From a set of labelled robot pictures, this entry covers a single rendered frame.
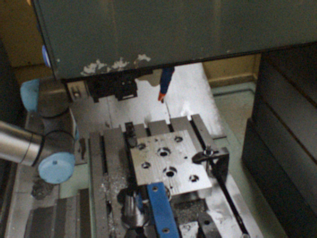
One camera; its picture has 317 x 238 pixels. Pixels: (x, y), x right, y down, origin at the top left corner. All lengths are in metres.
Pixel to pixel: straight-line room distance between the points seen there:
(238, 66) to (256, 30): 1.71
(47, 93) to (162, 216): 0.38
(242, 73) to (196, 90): 0.46
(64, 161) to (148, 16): 0.41
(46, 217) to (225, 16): 1.16
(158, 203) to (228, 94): 1.54
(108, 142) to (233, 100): 1.03
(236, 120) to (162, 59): 1.54
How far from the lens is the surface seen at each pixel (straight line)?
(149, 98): 1.83
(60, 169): 0.73
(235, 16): 0.46
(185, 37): 0.44
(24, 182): 1.65
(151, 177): 1.07
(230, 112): 2.02
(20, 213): 1.53
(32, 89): 0.80
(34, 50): 1.90
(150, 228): 0.68
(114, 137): 1.37
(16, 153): 0.73
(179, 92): 1.87
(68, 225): 1.34
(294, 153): 1.17
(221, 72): 2.16
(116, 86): 0.79
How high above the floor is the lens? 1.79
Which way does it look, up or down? 38 degrees down
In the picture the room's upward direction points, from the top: 4 degrees counter-clockwise
